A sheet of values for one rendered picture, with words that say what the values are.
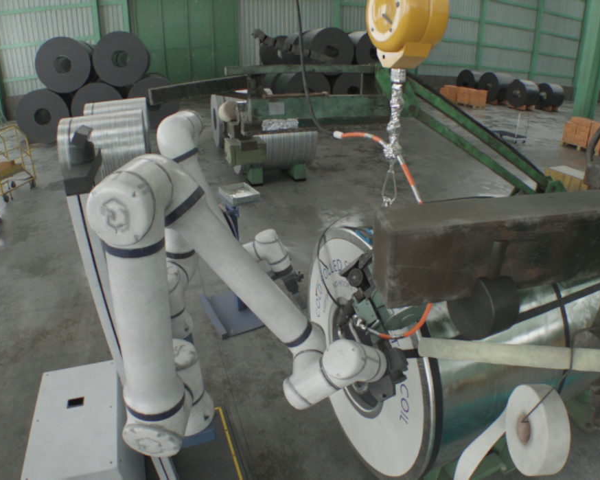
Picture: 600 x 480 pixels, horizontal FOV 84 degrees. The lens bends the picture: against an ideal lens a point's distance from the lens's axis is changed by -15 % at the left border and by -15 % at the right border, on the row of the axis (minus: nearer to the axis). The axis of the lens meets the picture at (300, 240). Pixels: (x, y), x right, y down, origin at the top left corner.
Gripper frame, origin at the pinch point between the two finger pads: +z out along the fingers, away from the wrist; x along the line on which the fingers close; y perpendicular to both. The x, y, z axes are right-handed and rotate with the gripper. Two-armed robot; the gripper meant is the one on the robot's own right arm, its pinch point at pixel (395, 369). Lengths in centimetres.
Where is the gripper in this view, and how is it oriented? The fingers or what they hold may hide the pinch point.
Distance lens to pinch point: 115.6
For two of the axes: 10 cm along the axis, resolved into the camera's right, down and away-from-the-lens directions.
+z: 5.6, 3.5, 7.5
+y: -3.0, -7.6, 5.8
